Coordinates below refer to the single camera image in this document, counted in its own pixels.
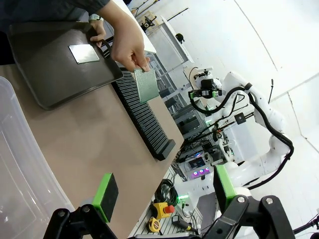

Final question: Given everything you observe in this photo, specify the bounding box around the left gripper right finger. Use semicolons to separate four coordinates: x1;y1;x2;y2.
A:
202;164;297;239

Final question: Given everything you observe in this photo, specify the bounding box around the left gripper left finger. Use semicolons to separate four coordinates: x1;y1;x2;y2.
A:
43;172;120;239

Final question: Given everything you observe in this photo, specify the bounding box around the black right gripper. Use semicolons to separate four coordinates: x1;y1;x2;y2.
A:
188;78;223;100

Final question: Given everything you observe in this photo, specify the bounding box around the green perforated PCB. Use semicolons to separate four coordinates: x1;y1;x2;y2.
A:
68;44;100;65
134;68;160;105

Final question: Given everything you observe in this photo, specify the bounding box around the dark brown serving tray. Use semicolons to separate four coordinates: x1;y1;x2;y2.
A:
6;21;124;111

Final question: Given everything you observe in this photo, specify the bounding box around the person's right forearm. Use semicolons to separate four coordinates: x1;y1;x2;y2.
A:
96;0;137;30

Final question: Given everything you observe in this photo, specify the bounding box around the person's right hand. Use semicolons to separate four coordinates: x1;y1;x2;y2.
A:
111;18;152;73

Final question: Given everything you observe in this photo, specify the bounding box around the person's left hand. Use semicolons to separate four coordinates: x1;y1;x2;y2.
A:
89;19;107;48

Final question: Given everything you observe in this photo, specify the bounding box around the tan wooden board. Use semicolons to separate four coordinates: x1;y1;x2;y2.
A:
183;66;200;90

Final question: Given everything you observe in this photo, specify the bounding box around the computer with pink lights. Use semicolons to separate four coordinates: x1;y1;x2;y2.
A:
184;154;216;180

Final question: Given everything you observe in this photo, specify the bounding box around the grey equipment shelving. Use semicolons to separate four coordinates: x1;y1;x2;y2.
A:
149;51;215;150

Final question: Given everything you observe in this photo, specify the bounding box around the black square mounting plate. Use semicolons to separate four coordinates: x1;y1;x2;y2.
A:
234;113;247;125

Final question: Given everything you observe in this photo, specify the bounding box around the white controller cabinet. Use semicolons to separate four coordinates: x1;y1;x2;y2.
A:
223;125;255;164

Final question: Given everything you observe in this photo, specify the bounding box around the black yellow screwdriver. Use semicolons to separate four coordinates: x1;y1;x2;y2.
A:
179;220;199;234

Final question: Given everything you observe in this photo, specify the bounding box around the yellow emergency stop box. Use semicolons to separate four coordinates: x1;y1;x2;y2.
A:
152;201;176;220

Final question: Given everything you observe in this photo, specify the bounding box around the yellow black tape measure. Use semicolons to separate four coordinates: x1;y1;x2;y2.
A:
149;216;160;234

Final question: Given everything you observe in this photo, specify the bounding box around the white open cabinet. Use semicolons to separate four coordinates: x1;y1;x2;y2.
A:
147;15;195;73

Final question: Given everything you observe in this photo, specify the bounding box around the black slotted PCB rack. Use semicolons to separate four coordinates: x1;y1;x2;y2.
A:
111;67;176;161

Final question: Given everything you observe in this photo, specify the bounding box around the clear plastic storage box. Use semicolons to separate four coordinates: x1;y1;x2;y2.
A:
0;76;76;239

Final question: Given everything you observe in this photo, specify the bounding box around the coiled black green cable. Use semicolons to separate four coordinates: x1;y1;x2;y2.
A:
155;178;179;207

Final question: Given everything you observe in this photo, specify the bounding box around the thin black wall pole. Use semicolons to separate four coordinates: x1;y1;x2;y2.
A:
268;78;275;103

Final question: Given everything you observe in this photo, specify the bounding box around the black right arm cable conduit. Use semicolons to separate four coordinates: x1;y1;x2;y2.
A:
188;83;295;191

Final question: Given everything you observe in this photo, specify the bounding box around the black yellow camera mount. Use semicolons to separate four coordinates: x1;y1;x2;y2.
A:
139;14;158;32

